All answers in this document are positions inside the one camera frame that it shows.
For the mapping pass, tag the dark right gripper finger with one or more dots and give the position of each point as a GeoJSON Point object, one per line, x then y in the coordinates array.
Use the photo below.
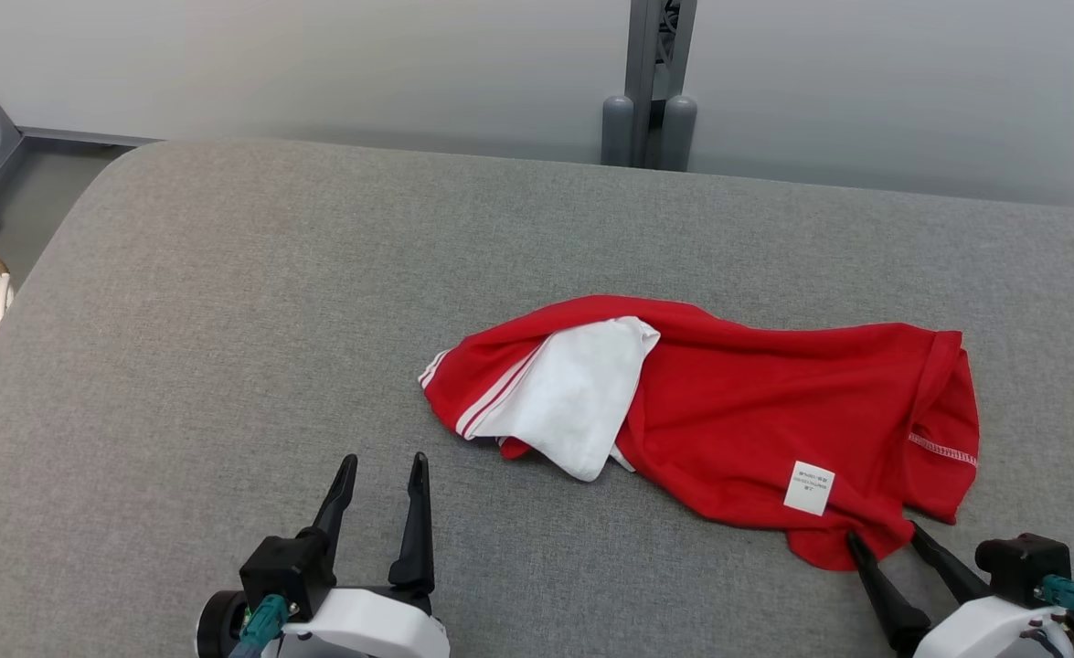
{"type": "Point", "coordinates": [884, 594]}
{"type": "Point", "coordinates": [948, 562]}

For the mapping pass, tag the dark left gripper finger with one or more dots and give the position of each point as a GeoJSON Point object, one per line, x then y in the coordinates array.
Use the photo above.
{"type": "Point", "coordinates": [335, 498]}
{"type": "Point", "coordinates": [416, 539]}

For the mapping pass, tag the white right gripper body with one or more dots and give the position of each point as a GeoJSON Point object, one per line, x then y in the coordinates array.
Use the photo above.
{"type": "Point", "coordinates": [984, 631]}

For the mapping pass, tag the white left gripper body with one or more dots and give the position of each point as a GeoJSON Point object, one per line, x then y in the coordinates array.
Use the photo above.
{"type": "Point", "coordinates": [372, 626]}

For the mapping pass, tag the red shirt with white sleeves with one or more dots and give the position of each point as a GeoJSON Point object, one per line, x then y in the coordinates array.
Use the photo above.
{"type": "Point", "coordinates": [728, 411]}

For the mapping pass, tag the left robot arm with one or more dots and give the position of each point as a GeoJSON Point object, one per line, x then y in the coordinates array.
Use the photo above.
{"type": "Point", "coordinates": [217, 631]}

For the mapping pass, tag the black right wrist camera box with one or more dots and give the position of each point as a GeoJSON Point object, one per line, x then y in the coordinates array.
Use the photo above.
{"type": "Point", "coordinates": [1021, 567]}

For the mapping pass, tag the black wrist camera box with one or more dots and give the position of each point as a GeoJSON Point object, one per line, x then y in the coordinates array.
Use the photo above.
{"type": "Point", "coordinates": [285, 571]}
{"type": "Point", "coordinates": [1021, 567]}

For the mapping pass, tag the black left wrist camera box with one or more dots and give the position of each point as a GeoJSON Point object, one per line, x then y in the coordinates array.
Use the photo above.
{"type": "Point", "coordinates": [285, 571]}

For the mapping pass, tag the grey cylindrical post foot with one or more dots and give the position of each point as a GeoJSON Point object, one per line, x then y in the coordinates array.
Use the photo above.
{"type": "Point", "coordinates": [679, 135]}
{"type": "Point", "coordinates": [617, 132]}

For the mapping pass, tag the grey metal partition post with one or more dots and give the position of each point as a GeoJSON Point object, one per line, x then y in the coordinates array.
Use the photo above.
{"type": "Point", "coordinates": [655, 55]}

